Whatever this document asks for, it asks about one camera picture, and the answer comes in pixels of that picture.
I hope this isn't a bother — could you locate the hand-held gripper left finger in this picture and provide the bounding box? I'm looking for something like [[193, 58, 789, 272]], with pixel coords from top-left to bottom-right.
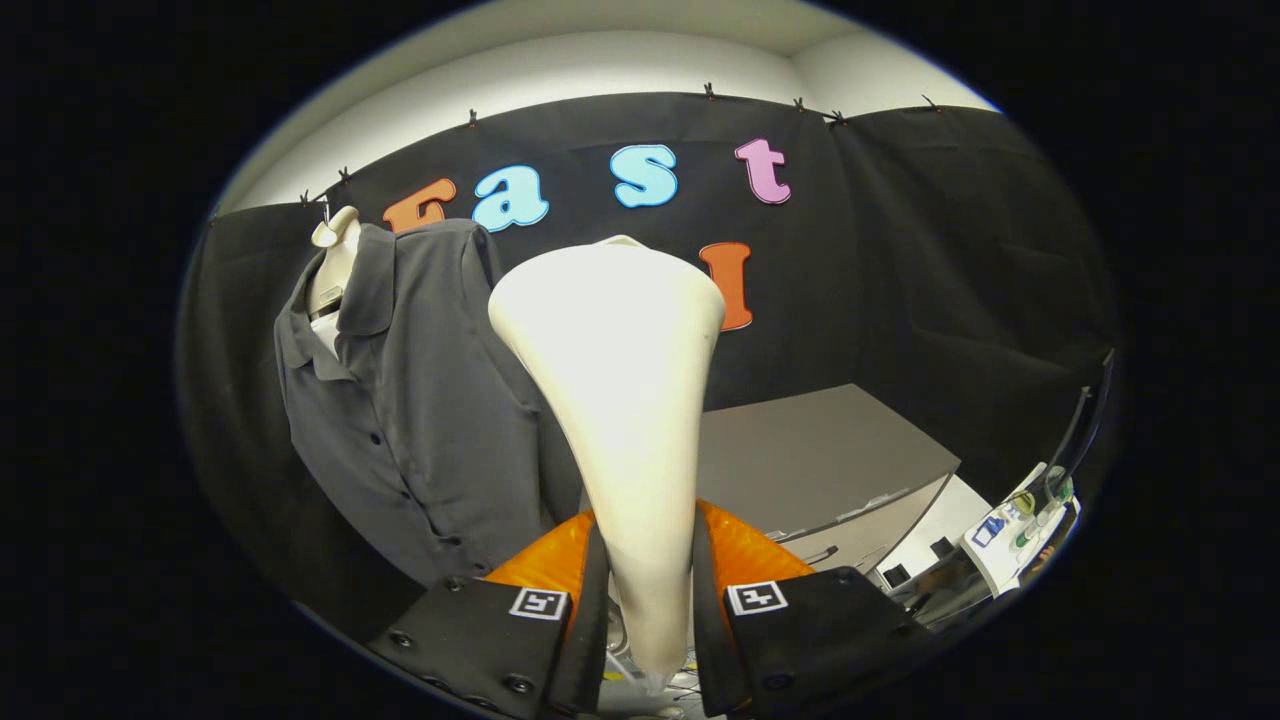
[[365, 508, 609, 719]]

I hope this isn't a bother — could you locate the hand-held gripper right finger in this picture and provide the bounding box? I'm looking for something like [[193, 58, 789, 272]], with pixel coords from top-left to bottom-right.
[[690, 497, 937, 716]]

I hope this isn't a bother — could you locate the grey button-up shirt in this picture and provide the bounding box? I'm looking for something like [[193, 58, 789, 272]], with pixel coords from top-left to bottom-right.
[[273, 218, 587, 590]]

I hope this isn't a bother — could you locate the white garment steamer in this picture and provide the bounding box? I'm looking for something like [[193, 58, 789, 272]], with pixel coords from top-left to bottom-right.
[[488, 235, 728, 677]]

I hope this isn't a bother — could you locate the grey cabinet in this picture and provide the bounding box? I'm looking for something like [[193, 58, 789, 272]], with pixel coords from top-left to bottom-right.
[[578, 382, 962, 578]]

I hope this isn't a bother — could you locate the white side desk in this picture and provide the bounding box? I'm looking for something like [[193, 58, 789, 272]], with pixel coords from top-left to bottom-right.
[[958, 461, 1083, 599]]

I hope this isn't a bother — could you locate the white mannequin torso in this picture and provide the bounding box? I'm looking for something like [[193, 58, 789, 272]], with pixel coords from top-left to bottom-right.
[[307, 205, 364, 362]]

